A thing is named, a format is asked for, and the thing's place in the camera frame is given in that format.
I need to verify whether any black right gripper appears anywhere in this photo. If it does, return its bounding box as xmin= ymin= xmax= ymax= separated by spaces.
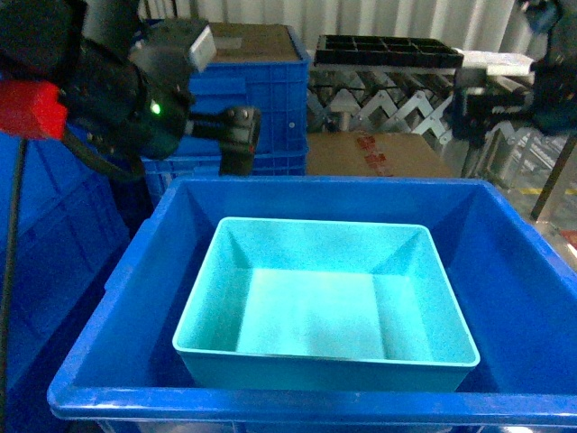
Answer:
xmin=450 ymin=60 xmax=576 ymax=144

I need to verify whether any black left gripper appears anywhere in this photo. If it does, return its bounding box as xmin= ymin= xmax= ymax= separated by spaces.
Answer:
xmin=61 ymin=19 xmax=261 ymax=180

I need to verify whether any teal plastic tray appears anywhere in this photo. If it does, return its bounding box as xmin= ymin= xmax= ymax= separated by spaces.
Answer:
xmin=172 ymin=216 xmax=481 ymax=392

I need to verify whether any white foam sheet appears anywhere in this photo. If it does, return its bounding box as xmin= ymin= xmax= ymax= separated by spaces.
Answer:
xmin=457 ymin=49 xmax=535 ymax=77

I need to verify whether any blue crate with cardboard top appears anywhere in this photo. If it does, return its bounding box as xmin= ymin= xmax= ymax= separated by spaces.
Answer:
xmin=142 ymin=22 xmax=312 ymax=208

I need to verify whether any expandable roller conveyor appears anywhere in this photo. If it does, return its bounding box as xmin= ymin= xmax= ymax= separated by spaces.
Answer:
xmin=307 ymin=67 xmax=569 ymax=186

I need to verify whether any large blue plastic bin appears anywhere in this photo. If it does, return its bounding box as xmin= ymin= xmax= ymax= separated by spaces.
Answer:
xmin=47 ymin=177 xmax=576 ymax=432

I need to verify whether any black compartment tray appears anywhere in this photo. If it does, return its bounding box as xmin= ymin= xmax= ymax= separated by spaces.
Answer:
xmin=314 ymin=35 xmax=464 ymax=69

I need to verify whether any brown cardboard box red print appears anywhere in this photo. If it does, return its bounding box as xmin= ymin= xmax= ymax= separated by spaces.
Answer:
xmin=307 ymin=132 xmax=454 ymax=179

